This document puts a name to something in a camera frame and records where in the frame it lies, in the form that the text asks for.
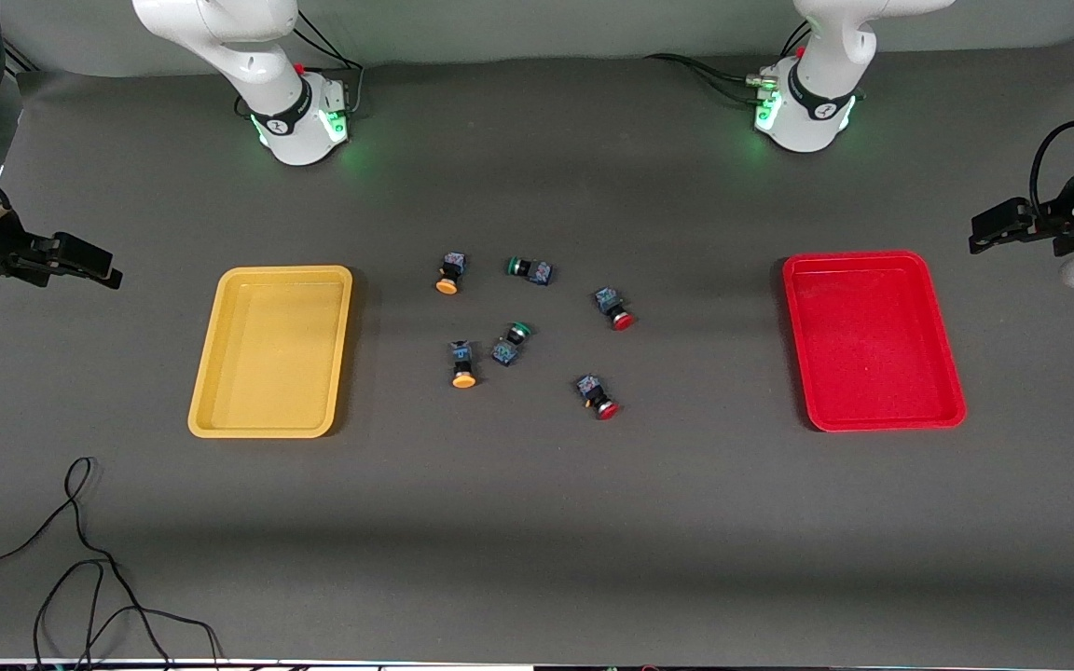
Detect red push button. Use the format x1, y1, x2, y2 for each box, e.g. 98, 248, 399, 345
575, 374, 620, 421
594, 286, 636, 332

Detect dark grey table mat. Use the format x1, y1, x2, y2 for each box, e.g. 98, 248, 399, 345
0, 33, 1074, 667

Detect black left arm base cables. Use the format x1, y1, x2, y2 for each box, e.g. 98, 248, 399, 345
643, 21, 813, 105

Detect thin black loose cable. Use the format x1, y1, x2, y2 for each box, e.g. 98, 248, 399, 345
0, 456, 222, 670

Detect yellow plastic tray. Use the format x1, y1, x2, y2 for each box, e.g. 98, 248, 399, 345
187, 266, 354, 439

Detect yellow push button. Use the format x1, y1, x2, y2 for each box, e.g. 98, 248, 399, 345
448, 339, 478, 390
434, 251, 468, 296

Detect red plastic tray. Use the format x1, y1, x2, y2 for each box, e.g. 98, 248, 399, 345
782, 250, 968, 433

